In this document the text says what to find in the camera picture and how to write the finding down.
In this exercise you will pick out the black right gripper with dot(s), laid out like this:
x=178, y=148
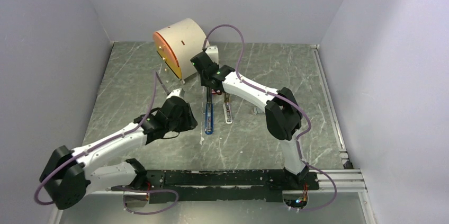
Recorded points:
x=202, y=81

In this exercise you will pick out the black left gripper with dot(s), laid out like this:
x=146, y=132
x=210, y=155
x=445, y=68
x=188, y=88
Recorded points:
x=190, y=122

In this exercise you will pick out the red staple box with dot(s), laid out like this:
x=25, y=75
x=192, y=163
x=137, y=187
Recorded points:
x=218, y=92

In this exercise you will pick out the blue black stapler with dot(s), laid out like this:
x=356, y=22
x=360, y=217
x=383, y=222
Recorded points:
x=208, y=112

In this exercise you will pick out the beige olive stapler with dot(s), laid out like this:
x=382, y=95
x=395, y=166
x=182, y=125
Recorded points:
x=227, y=109

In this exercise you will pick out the staple box tray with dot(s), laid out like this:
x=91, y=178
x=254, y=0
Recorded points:
x=257, y=111

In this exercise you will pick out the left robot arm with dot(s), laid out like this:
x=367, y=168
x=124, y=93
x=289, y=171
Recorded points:
x=71, y=174

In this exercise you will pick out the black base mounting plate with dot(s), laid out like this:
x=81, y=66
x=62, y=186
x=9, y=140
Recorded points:
x=226, y=185

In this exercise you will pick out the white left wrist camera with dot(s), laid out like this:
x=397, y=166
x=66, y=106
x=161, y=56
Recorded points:
x=176, y=93

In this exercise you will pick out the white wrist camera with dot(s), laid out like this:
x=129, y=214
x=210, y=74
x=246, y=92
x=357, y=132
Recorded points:
x=176, y=93
x=213, y=53

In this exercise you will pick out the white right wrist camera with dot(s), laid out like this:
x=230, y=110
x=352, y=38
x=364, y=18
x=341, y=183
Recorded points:
x=213, y=53

